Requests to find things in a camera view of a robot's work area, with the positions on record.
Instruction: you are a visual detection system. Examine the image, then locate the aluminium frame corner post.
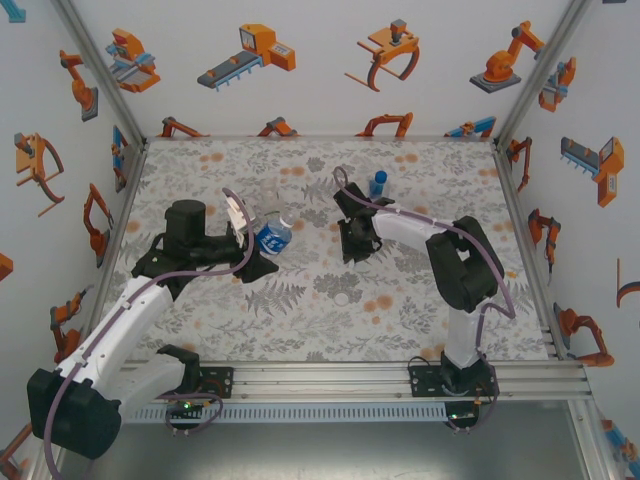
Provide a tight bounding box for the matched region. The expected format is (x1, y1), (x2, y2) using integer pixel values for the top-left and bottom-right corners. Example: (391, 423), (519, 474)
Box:
(49, 0), (149, 146)
(493, 0), (595, 149)

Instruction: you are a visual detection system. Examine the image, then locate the slotted grey cable tray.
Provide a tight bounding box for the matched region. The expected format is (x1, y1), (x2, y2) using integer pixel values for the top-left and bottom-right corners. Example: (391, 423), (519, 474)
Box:
(122, 403), (449, 424)

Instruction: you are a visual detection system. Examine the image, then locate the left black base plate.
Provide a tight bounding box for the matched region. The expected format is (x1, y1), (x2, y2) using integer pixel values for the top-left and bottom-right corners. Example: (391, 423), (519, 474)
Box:
(197, 366), (235, 400)

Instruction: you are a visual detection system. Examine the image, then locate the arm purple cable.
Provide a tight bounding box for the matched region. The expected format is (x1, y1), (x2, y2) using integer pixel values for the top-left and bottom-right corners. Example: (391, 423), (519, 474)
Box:
(43, 187), (257, 480)
(332, 165), (517, 434)

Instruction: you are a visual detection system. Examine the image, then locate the clear bottle green label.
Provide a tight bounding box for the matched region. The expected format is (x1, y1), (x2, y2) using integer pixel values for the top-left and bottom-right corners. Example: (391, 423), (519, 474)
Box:
(259, 178), (287, 224)

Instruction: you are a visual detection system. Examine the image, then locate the floral patterned table cover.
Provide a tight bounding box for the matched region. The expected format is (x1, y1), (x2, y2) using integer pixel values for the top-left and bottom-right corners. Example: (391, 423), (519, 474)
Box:
(82, 138), (564, 364)

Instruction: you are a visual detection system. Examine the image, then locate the aluminium table side rail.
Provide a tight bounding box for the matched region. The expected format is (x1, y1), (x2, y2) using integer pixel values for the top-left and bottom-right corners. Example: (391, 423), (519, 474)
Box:
(492, 139), (569, 361)
(74, 139), (149, 351)

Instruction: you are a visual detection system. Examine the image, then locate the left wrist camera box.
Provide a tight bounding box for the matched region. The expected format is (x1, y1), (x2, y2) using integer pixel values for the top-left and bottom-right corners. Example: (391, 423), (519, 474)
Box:
(221, 193), (257, 247)

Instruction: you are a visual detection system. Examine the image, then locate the clear bottle blue label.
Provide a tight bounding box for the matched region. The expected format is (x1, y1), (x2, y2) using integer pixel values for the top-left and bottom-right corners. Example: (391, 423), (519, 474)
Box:
(255, 212), (296, 257)

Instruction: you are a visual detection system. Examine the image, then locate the small bottle blue liquid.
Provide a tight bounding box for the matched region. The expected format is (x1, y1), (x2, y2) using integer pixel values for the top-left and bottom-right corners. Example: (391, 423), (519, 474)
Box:
(368, 169), (392, 201)

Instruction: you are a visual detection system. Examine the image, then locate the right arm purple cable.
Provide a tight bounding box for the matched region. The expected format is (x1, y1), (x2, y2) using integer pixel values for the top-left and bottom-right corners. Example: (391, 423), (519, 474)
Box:
(332, 165), (517, 434)

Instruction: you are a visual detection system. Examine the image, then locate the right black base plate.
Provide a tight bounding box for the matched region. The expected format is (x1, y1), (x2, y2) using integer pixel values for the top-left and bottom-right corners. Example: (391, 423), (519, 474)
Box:
(408, 366), (501, 400)

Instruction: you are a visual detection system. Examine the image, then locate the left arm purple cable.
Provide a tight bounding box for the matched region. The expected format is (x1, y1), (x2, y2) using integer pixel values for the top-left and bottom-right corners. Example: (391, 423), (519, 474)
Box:
(43, 187), (257, 480)

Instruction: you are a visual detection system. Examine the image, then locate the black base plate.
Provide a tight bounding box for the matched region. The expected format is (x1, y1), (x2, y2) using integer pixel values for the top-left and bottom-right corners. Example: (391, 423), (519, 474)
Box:
(408, 366), (501, 400)
(197, 366), (235, 400)

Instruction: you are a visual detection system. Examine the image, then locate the long aluminium base rail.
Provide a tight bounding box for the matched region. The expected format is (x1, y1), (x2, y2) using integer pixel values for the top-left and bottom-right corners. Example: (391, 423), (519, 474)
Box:
(119, 362), (594, 405)

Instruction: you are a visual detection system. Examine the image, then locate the lower aluminium frame profile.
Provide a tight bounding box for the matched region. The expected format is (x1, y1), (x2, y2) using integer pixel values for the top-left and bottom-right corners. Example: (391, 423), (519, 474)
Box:
(567, 399), (619, 480)

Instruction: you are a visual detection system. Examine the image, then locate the left controller board green light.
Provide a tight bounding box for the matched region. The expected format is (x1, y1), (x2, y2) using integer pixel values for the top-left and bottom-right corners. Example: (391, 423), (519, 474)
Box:
(165, 399), (206, 416)

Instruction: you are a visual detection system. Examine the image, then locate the aluminium table end rail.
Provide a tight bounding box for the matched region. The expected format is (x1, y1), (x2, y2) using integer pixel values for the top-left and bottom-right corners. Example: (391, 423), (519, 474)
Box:
(143, 133), (499, 144)

